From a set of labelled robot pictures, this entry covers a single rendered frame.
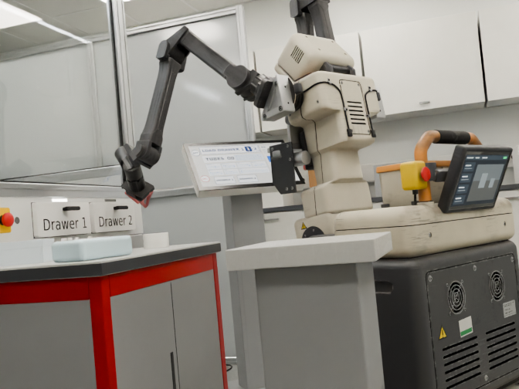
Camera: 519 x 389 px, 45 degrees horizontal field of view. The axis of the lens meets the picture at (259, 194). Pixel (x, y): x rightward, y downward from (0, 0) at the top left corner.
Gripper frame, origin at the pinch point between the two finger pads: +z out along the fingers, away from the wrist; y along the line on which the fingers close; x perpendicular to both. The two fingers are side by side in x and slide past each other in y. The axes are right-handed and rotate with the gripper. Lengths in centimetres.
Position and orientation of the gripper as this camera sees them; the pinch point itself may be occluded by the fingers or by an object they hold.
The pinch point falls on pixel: (142, 203)
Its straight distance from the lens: 224.9
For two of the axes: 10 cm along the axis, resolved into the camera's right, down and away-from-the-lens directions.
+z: 0.5, 6.7, 7.4
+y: 8.2, 4.0, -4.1
